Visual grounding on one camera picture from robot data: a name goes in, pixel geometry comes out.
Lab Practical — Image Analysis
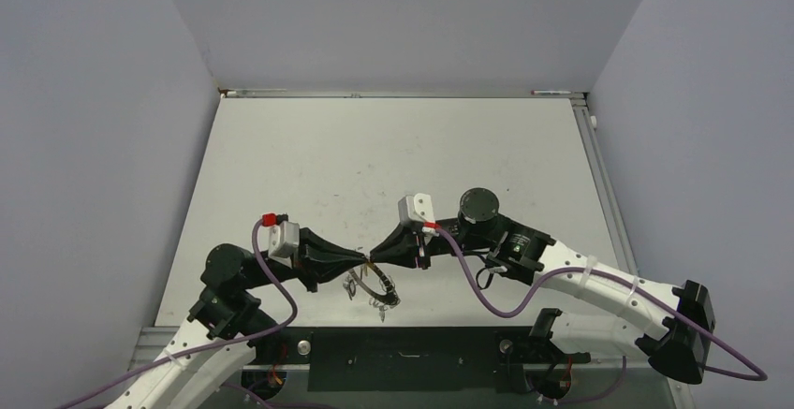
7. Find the aluminium frame rail back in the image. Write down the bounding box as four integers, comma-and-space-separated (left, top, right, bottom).
219, 88, 587, 99

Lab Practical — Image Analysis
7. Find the aluminium frame rail front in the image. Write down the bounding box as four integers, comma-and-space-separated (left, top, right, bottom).
126, 324, 688, 371

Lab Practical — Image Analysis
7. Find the aluminium frame rail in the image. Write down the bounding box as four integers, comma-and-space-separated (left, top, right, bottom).
126, 324, 688, 371
219, 88, 587, 99
570, 98, 638, 272

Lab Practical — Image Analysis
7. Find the aluminium frame rail right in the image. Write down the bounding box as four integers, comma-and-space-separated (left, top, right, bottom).
570, 98, 638, 272

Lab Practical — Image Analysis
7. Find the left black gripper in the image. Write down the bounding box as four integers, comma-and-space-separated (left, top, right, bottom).
241, 227, 366, 291

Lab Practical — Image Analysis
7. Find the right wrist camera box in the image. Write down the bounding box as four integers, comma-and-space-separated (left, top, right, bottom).
398, 193, 438, 237

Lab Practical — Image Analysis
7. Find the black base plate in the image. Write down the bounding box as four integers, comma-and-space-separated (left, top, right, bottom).
247, 327, 591, 393

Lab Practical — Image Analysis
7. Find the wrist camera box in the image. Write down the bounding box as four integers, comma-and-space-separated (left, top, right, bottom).
398, 193, 438, 237
261, 213, 301, 268

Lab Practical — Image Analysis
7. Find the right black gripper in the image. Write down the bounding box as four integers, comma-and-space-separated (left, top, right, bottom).
370, 217, 493, 269

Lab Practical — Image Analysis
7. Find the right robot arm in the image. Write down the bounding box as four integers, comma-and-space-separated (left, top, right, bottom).
370, 187, 715, 385

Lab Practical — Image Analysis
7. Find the red white marker pen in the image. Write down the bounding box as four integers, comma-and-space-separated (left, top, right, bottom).
531, 90, 573, 96

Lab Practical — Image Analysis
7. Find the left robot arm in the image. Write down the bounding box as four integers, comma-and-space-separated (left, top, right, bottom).
110, 217, 367, 408

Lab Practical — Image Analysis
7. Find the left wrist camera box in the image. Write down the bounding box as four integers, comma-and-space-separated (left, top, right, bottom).
261, 213, 301, 268

